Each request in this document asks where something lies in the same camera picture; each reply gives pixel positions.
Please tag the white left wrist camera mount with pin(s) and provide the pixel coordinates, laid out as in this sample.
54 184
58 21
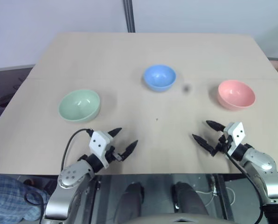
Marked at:
99 142

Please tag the blue bowl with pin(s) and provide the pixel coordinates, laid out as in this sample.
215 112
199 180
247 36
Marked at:
159 79

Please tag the green bowl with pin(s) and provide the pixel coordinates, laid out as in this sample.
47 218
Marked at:
79 107

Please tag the blue plaid cloth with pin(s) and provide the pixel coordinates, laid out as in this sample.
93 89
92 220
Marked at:
6 198

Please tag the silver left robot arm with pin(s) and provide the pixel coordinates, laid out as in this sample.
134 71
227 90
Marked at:
71 178

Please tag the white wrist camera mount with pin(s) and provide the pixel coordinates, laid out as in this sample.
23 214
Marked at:
99 142
237 133

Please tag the pink red bowl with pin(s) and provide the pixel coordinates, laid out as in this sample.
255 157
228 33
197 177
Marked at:
236 95

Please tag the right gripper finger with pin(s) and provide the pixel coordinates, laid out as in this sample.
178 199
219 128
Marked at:
203 142
215 125

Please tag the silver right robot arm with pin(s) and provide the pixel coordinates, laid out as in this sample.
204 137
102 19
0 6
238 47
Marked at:
261 162

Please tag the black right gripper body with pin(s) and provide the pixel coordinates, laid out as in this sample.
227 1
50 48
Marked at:
223 142

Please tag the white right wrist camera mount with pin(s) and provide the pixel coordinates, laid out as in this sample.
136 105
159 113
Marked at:
237 133

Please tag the grey metal post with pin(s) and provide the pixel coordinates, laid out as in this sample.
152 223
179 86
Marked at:
129 16

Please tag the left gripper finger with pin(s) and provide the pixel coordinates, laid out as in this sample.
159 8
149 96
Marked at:
130 149
115 132

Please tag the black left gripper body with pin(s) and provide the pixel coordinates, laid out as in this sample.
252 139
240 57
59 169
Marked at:
113 155

